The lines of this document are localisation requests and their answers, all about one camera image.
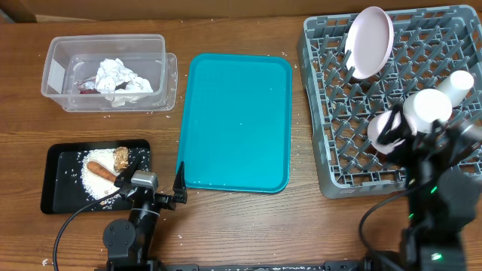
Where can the brown food lump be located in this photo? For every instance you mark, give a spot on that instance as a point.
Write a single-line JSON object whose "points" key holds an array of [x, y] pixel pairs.
{"points": [[121, 158]]}

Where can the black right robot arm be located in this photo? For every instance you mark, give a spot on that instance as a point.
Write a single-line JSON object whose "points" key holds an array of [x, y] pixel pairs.
{"points": [[442, 200]]}

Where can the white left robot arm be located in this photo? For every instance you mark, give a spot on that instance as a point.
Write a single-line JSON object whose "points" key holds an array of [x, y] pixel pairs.
{"points": [[128, 241]]}

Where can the white rice pile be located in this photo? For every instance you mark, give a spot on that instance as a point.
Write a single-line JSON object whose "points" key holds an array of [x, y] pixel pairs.
{"points": [[97, 187]]}

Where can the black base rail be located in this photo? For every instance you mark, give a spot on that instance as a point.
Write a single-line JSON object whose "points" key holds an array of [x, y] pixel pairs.
{"points": [[329, 265]]}

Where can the teal plastic tray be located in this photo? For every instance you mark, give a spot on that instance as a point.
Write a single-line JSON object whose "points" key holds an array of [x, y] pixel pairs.
{"points": [[236, 123]]}

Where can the pink plate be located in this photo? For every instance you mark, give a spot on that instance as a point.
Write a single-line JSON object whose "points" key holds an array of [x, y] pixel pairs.
{"points": [[369, 42]]}

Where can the cream cup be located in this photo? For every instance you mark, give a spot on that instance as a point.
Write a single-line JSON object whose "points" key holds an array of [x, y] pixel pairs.
{"points": [[456, 86]]}

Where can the pink bowl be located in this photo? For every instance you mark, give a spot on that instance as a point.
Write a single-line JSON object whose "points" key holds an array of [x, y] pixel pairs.
{"points": [[376, 126]]}

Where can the foil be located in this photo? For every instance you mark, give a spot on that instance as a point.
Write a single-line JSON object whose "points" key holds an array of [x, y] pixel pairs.
{"points": [[119, 83]]}

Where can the grey dish rack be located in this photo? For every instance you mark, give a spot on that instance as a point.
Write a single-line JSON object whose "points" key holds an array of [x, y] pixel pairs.
{"points": [[429, 44]]}

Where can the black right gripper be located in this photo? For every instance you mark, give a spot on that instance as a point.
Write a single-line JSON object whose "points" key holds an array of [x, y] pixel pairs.
{"points": [[415, 146]]}

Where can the red snack wrapper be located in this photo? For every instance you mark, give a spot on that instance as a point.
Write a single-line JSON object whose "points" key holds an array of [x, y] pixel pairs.
{"points": [[87, 85]]}

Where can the carrot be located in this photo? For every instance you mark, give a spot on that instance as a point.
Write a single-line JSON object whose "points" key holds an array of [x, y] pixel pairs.
{"points": [[101, 171]]}

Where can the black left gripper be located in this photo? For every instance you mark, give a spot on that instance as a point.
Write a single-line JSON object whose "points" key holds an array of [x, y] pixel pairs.
{"points": [[178, 194]]}

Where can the clear plastic bin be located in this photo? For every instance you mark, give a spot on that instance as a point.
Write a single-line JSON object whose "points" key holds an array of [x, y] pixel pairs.
{"points": [[73, 58]]}

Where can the black tray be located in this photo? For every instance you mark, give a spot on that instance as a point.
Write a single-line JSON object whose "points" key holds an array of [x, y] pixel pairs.
{"points": [[63, 191]]}

